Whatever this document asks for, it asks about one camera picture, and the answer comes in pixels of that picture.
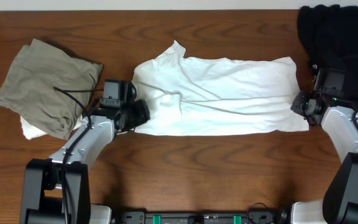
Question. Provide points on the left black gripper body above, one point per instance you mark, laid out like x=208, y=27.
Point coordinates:
x=133, y=116

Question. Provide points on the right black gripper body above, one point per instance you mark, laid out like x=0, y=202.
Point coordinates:
x=301, y=104

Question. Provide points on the white printed t-shirt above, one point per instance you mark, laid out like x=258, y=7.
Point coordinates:
x=189, y=96

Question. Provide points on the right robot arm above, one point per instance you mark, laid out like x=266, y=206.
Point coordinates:
x=326, y=106

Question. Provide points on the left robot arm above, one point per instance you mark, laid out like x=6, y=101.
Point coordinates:
x=57, y=189

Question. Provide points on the black garment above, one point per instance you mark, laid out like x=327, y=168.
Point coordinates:
x=329, y=34

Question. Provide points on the folded olive green garment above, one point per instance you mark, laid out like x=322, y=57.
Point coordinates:
x=48, y=88

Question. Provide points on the folded white garment underneath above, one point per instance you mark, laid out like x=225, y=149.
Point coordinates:
x=30, y=131

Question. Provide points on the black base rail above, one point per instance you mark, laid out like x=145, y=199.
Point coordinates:
x=257, y=213

